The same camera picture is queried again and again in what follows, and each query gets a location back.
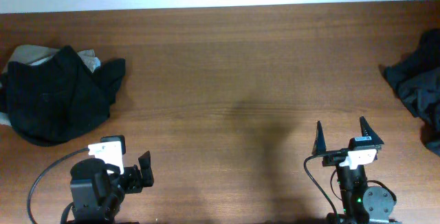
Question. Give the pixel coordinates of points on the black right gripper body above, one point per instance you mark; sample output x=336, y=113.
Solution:
x=339, y=152

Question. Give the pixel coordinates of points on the dark clothes pile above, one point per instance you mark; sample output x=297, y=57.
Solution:
x=415, y=81

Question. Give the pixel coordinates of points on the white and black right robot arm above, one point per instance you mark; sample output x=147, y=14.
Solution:
x=363, y=200

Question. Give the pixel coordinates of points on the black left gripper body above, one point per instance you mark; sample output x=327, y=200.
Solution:
x=138, y=176

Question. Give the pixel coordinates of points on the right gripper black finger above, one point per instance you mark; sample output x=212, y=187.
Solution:
x=319, y=145
x=366, y=130

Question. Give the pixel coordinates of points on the black shorts with patterned waistband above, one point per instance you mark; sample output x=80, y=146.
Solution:
x=110, y=79

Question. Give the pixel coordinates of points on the folded beige shorts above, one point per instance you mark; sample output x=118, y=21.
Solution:
x=38, y=54

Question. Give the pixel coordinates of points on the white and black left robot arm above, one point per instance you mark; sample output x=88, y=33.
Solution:
x=98, y=189

